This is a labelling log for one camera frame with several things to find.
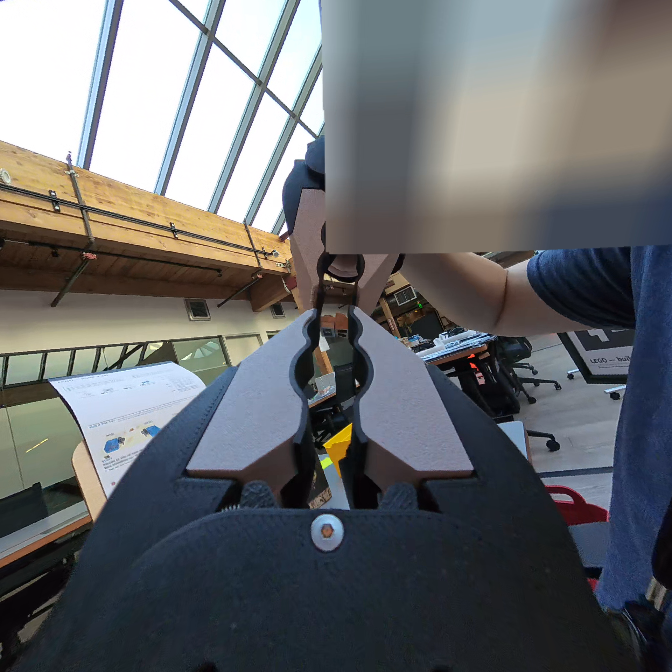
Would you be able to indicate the person's right forearm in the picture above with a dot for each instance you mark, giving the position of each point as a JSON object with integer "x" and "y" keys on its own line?
{"x": 462, "y": 294}

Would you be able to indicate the printed instruction sheet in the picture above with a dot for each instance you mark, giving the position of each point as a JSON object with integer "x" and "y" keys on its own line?
{"x": 120, "y": 409}

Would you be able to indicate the wall air vent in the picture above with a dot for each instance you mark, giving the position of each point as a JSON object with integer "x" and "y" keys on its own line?
{"x": 278, "y": 310}
{"x": 198, "y": 309}

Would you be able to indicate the person in blue shirt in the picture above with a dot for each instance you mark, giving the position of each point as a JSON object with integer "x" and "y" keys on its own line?
{"x": 640, "y": 420}

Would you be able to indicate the cluttered wooden desk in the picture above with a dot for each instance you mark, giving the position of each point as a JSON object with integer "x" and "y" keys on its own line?
{"x": 456, "y": 349}

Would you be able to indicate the red plastic basket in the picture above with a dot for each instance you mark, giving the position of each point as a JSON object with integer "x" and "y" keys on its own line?
{"x": 577, "y": 509}

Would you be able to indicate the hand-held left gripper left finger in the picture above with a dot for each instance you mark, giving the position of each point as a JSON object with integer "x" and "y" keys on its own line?
{"x": 246, "y": 414}

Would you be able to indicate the large wooden ceiling beam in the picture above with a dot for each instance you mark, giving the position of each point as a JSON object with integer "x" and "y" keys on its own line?
{"x": 31, "y": 173}

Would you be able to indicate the skylight window frame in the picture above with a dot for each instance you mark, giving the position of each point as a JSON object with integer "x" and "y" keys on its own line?
{"x": 181, "y": 105}

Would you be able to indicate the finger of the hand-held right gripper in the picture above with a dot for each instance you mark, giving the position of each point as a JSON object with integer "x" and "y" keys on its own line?
{"x": 379, "y": 275}
{"x": 307, "y": 236}

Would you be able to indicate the black white sign board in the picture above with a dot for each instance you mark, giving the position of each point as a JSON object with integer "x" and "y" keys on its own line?
{"x": 603, "y": 357}

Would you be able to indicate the black ceiling pipe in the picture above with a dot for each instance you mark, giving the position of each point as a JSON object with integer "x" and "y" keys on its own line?
{"x": 131, "y": 219}

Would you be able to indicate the black office chair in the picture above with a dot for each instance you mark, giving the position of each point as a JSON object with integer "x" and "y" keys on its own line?
{"x": 543, "y": 438}
{"x": 517, "y": 357}

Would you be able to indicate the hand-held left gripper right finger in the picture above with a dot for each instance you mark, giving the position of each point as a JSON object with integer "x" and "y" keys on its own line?
{"x": 414, "y": 420}

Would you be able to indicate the yellow plastic bin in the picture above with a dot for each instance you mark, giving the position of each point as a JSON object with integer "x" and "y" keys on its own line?
{"x": 338, "y": 446}

